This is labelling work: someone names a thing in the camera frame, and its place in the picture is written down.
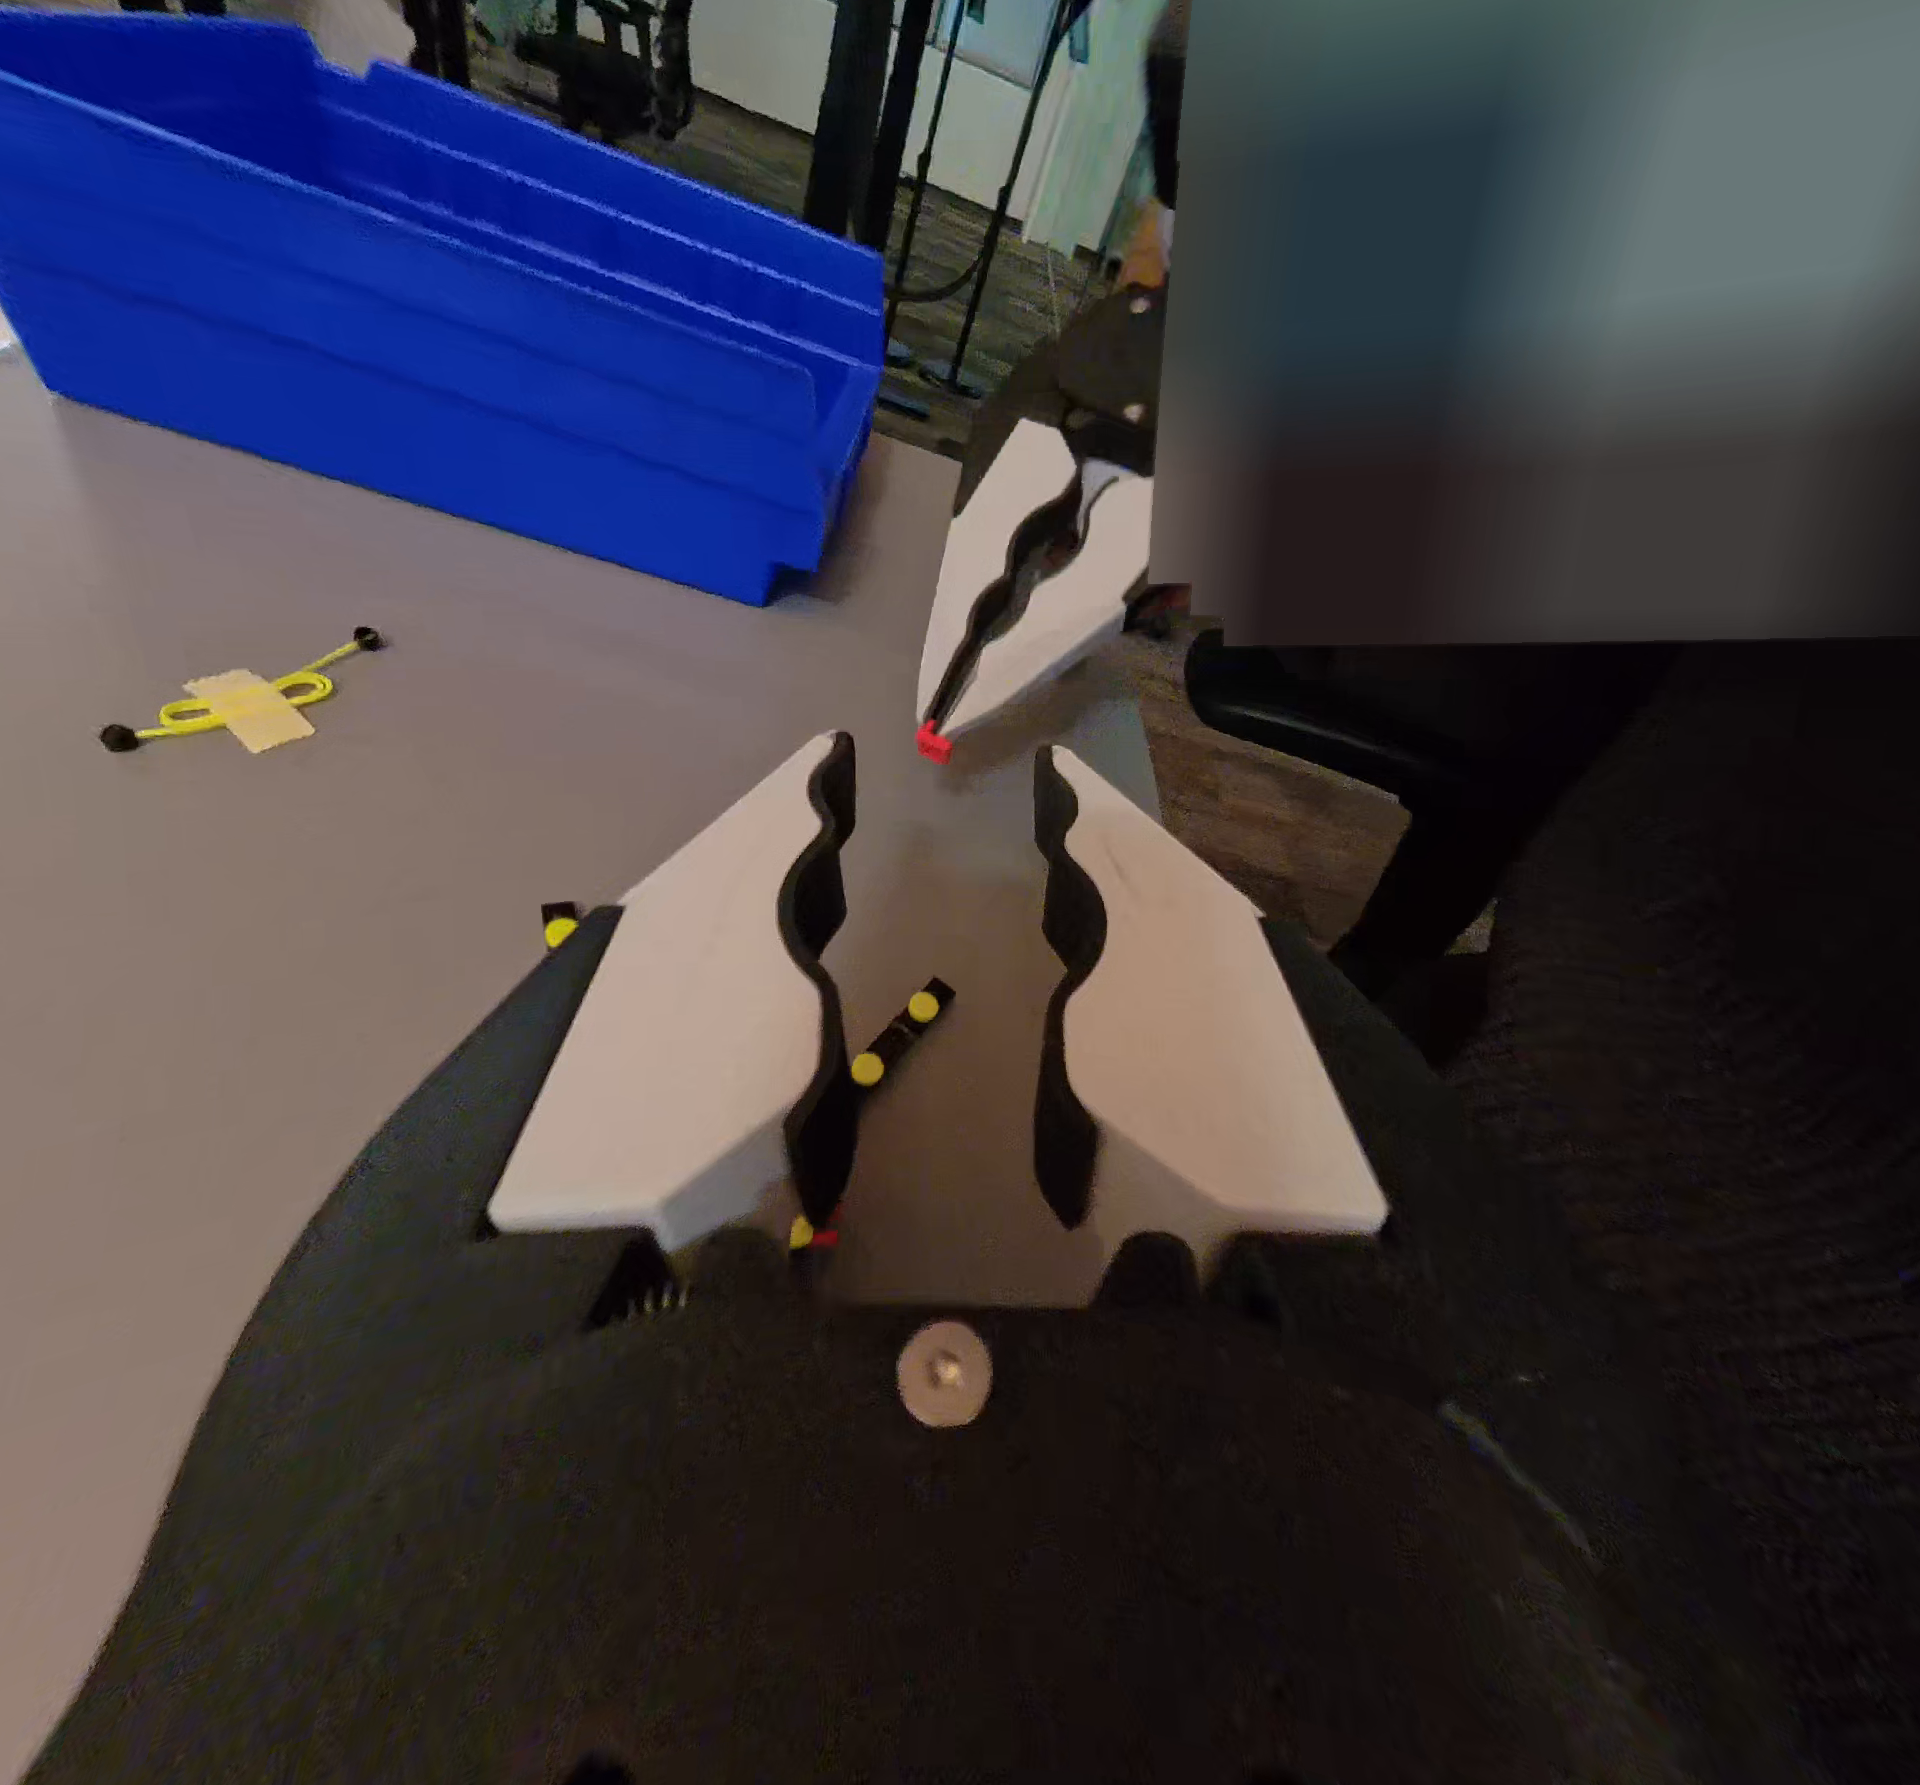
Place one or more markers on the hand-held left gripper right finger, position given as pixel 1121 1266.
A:
pixel 1230 1049

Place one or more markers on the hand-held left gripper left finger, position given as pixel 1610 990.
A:
pixel 674 1049

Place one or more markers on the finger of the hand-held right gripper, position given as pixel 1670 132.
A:
pixel 989 510
pixel 1103 584

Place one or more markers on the blue plastic bin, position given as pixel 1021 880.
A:
pixel 450 316

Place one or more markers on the small red lego piece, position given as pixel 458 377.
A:
pixel 933 743

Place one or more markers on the black yellow lego spider model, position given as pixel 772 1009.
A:
pixel 910 1012

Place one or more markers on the person's dark knit sweater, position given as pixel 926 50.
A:
pixel 1725 1216

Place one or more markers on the black-legged standing desk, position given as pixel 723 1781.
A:
pixel 884 46

